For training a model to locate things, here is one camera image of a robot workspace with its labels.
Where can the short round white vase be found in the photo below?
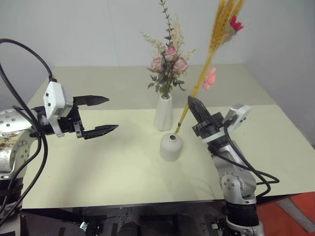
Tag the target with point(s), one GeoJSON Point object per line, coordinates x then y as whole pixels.
{"type": "Point", "coordinates": [171, 148]}

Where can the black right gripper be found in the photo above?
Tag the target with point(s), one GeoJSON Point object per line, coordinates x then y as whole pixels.
{"type": "Point", "coordinates": [209, 127]}

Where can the pink rose bouquet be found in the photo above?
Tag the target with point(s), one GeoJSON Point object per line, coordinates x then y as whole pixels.
{"type": "Point", "coordinates": [169, 59]}

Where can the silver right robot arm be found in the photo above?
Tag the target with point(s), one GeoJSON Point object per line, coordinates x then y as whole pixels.
{"type": "Point", "coordinates": [236, 182]}

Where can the yellow wheat bouquet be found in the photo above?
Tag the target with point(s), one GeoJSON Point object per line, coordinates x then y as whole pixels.
{"type": "Point", "coordinates": [221, 29]}

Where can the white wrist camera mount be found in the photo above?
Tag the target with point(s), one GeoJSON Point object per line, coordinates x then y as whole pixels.
{"type": "Point", "coordinates": [53, 98]}
{"type": "Point", "coordinates": [240, 115]}

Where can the tall white vase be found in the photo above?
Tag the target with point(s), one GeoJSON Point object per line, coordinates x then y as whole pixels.
{"type": "Point", "coordinates": [163, 115]}

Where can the black under-table frame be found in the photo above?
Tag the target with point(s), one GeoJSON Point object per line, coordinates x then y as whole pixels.
{"type": "Point", "coordinates": [73, 218]}

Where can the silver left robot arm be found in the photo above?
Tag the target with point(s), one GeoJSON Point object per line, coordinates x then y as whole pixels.
{"type": "Point", "coordinates": [14, 147]}

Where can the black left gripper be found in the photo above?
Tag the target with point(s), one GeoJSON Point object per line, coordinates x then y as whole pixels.
{"type": "Point", "coordinates": [70, 123]}

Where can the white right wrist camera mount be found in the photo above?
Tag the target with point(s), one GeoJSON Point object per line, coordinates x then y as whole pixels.
{"type": "Point", "coordinates": [240, 115]}

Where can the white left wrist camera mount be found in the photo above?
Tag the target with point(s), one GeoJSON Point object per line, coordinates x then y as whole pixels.
{"type": "Point", "coordinates": [53, 98]}

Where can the dark rounded shape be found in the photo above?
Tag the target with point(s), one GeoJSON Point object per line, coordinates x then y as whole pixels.
{"type": "Point", "coordinates": [128, 229]}

